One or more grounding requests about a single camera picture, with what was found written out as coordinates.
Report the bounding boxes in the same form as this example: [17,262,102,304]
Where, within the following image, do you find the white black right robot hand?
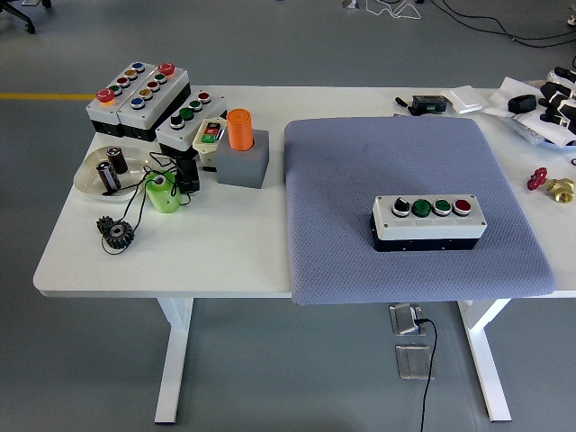
[537,66,576,136]

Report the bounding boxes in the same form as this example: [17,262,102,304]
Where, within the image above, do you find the four-button control box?
[155,90,229,159]
[370,193,489,253]

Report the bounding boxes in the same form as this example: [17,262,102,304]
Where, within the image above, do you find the five-button box with stop button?
[85,60,158,139]
[115,62,193,143]

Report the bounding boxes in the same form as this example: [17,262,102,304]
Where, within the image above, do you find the white paper sheet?
[486,76,576,149]

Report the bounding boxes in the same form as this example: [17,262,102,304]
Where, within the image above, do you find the black module green connector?
[410,94,448,113]

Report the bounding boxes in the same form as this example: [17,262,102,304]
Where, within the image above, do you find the grey-blue textured mat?
[283,115,557,307]

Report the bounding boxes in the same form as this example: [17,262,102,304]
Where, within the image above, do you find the white table leg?
[154,297,194,425]
[457,299,513,423]

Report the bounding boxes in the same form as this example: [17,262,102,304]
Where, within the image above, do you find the open metal floor socket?
[389,303,424,337]

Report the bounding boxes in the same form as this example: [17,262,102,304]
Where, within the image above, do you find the closed metal floor socket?
[394,344,436,382]

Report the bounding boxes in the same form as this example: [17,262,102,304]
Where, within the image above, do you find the orange plastic cylinder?
[225,108,257,152]

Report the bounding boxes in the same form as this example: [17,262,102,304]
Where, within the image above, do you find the grey block holder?
[214,129,270,189]

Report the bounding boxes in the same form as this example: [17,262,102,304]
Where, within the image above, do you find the black power adapter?
[174,157,202,195]

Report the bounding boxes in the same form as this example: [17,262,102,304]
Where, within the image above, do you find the green plastic spool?
[143,173,183,215]

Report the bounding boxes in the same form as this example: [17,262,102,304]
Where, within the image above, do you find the dark brown capacitor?
[95,160,122,193]
[105,146,130,175]

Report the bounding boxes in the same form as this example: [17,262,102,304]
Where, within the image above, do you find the large black gear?
[102,220,136,249]

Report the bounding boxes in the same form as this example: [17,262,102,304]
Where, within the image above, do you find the clear round dish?
[73,144,157,204]

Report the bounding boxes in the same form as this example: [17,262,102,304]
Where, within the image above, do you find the black office chair base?
[0,0,53,35]

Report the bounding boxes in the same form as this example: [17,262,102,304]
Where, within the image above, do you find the black rubber ring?
[507,94,539,113]

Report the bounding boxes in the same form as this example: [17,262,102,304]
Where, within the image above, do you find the brass valve red handle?
[526,166,576,203]

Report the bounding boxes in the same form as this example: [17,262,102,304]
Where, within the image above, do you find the white flat switch plate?
[439,85,490,114]

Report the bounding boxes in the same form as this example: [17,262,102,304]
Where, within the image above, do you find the black floor cables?
[431,0,576,49]

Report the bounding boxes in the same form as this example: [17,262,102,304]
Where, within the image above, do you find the white floor cable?
[362,0,424,22]

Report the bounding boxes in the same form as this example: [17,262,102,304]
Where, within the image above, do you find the black floor power cable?
[413,318,438,432]

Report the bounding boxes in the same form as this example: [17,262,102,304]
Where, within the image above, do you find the cream red-green switch box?
[192,117,229,168]

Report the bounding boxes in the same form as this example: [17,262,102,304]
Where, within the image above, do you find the thin black cable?
[99,151,193,257]

